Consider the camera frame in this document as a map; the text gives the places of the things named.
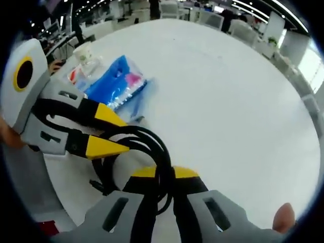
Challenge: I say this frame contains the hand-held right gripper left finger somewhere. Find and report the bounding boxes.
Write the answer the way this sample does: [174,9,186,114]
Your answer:
[54,166,159,243]

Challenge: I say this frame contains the person's left hand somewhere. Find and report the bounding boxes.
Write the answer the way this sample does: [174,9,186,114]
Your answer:
[0,118,25,149]

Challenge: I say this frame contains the thick blue packet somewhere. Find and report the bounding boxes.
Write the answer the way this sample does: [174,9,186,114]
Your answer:
[83,54,148,111]

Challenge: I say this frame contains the person's red clothing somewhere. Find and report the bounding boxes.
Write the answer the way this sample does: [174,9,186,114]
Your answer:
[37,220,61,233]

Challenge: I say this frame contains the clear plastic bottle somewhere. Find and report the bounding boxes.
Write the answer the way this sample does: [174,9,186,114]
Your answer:
[66,56,104,90]

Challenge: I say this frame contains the packet with blue disc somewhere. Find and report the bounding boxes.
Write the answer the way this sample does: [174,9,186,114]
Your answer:
[106,77,160,122]

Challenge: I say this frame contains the person's right hand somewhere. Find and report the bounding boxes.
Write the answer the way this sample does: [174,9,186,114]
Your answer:
[274,202,296,233]

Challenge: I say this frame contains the black cable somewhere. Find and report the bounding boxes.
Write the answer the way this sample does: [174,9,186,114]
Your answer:
[90,125,175,216]

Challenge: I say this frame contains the grey chair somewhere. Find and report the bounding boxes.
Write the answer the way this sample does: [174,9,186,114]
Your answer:
[5,145,76,228]

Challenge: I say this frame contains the cream paper cup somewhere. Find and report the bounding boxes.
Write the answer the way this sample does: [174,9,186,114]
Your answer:
[72,42,93,63]

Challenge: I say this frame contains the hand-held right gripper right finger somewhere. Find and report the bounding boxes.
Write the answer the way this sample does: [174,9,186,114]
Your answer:
[172,166,284,243]

